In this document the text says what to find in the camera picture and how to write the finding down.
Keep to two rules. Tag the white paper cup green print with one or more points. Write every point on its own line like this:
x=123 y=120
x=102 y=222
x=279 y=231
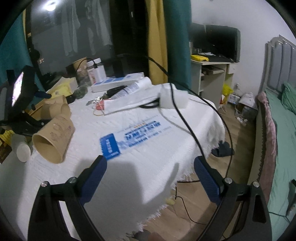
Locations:
x=20 y=147

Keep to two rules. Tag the grey bed headboard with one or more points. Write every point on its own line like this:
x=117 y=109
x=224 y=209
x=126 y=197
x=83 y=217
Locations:
x=279 y=65

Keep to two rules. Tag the white tablecloth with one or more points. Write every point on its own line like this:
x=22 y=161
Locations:
x=147 y=152

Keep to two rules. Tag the brown paper cup lying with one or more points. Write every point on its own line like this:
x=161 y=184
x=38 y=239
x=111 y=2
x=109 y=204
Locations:
x=50 y=111

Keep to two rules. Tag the blue white paper strip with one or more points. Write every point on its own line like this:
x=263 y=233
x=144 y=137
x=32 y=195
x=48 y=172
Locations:
x=117 y=143

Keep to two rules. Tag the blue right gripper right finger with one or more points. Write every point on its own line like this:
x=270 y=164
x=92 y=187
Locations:
x=209 y=178

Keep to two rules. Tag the yellow tissue box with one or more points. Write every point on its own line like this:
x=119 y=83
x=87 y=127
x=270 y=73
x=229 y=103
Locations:
x=65 y=87

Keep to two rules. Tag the white desk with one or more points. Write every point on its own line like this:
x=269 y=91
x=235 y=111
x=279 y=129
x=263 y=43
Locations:
x=208 y=79

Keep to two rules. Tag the white long box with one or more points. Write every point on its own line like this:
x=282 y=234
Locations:
x=116 y=82

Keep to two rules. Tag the green bed sheet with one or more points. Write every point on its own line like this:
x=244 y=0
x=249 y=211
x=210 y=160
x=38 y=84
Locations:
x=282 y=191

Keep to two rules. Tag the black monitor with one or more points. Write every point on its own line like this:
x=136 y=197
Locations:
x=218 y=43

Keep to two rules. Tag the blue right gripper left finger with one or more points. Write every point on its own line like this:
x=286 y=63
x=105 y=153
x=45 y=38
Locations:
x=90 y=178

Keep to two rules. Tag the white pill bottle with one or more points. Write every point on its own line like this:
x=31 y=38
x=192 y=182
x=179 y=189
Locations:
x=96 y=71

